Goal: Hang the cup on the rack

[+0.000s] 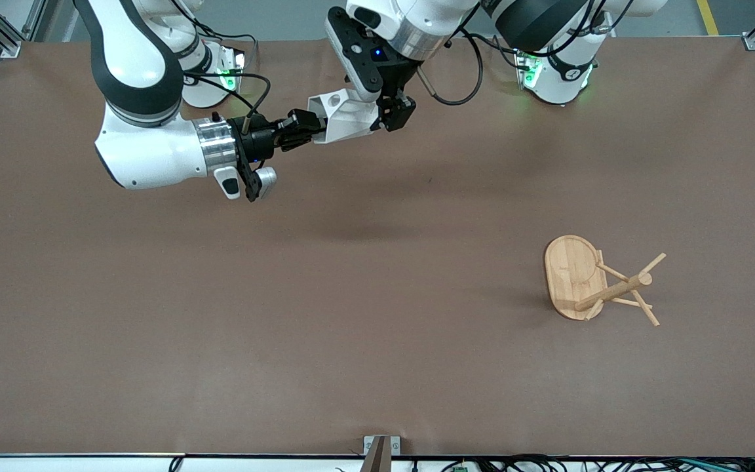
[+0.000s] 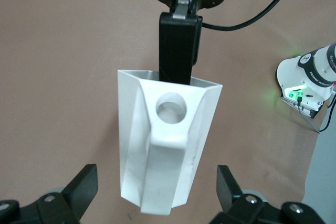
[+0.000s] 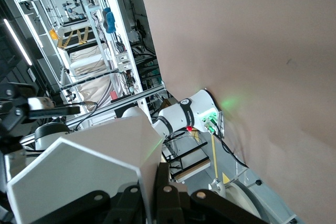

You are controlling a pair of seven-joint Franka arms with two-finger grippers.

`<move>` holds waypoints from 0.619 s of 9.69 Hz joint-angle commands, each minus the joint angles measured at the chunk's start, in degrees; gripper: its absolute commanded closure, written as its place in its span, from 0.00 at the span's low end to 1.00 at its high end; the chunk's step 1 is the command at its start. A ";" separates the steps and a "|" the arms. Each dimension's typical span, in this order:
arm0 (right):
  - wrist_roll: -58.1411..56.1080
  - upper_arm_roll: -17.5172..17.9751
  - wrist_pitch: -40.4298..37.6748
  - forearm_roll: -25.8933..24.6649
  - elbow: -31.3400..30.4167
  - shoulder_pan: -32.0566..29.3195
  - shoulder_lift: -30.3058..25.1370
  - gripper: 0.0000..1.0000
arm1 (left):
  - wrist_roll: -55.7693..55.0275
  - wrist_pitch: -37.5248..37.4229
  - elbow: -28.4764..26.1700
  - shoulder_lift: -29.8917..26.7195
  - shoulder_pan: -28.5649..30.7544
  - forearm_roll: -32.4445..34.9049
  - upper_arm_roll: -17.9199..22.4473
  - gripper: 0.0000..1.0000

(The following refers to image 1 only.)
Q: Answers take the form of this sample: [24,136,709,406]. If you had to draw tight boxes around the wooden cup rack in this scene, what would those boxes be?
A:
[543,235,668,327]

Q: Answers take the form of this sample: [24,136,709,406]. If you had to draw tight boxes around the metal camera pole bracket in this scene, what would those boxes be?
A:
[363,435,401,472]

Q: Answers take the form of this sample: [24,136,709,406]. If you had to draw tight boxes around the tangled black cables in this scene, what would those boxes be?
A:
[469,454,755,472]

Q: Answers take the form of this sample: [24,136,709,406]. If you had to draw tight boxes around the black right arm base cable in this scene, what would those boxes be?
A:
[191,23,258,66]

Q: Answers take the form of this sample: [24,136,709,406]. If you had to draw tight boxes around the brown table cover sheet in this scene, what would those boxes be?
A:
[0,36,755,456]

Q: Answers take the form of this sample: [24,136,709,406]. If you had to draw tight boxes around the white faceted cup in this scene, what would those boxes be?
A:
[307,88,381,144]

